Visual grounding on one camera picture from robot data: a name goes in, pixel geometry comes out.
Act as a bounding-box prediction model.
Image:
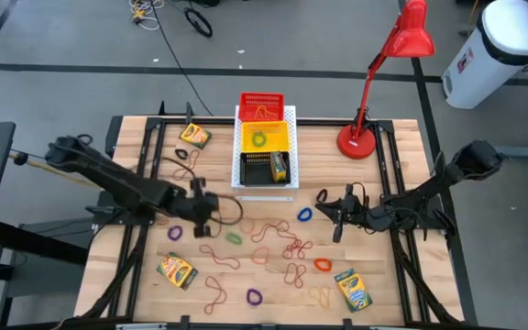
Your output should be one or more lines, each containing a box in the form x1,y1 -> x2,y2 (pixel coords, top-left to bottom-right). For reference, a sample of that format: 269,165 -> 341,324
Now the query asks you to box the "black coiled floor cable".
183,6 -> 214,39

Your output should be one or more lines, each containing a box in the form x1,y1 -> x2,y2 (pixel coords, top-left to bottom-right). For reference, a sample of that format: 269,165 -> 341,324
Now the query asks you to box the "yellow plastic basket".
240,120 -> 292,154

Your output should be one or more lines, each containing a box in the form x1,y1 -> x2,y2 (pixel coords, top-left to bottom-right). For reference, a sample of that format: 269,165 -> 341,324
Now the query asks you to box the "black plastic basket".
238,150 -> 292,188

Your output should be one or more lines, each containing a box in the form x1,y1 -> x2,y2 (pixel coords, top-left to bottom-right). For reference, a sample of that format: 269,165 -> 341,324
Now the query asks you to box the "yellow green crayon box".
269,151 -> 289,183
179,122 -> 213,149

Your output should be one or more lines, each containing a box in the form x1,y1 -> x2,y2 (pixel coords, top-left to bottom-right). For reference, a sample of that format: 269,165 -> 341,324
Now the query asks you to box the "large yellow red crayon box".
156,251 -> 199,292

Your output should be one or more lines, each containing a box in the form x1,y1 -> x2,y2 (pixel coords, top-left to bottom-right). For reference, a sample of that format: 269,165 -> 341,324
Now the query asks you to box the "long black floor cable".
151,0 -> 218,117

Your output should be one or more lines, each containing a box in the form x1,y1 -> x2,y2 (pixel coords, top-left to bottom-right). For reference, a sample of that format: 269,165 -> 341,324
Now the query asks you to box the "white trash can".
441,0 -> 528,110

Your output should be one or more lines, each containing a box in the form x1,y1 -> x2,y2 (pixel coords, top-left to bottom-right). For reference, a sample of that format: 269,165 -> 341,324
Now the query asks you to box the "red plastic basket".
237,92 -> 287,124

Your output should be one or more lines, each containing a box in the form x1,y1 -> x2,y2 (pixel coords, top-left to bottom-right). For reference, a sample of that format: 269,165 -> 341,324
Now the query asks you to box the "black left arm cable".
160,155 -> 245,226

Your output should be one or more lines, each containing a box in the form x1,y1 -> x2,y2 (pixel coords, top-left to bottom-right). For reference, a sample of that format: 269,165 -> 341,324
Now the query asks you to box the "blue green crayon box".
334,269 -> 374,314

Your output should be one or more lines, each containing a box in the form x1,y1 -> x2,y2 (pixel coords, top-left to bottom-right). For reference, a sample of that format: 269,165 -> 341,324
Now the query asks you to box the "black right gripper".
314,184 -> 384,243

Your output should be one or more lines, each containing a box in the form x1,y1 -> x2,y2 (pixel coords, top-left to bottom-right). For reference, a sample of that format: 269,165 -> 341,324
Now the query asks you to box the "white yellow cable bundle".
128,0 -> 165,32

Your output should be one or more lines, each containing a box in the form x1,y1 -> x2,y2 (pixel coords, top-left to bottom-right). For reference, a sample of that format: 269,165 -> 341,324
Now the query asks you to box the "white perforated metal shelf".
230,104 -> 301,203

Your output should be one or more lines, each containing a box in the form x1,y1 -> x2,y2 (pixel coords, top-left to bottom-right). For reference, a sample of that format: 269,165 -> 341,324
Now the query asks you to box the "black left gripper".
174,177 -> 221,238

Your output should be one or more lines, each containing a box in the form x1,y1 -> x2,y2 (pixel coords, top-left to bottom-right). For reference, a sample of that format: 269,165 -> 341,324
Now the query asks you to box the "red desk lamp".
335,0 -> 436,160

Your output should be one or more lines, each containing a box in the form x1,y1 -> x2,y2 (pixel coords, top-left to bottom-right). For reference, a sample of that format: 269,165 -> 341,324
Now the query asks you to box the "long red rubber band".
250,220 -> 303,261

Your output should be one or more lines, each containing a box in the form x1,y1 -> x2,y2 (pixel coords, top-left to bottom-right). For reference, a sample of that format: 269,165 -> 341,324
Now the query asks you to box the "orange rubber band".
250,247 -> 270,266
237,217 -> 257,236

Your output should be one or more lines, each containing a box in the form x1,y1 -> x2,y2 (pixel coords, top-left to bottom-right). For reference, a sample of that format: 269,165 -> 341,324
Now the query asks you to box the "yellow cord with black ball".
8,150 -> 86,185

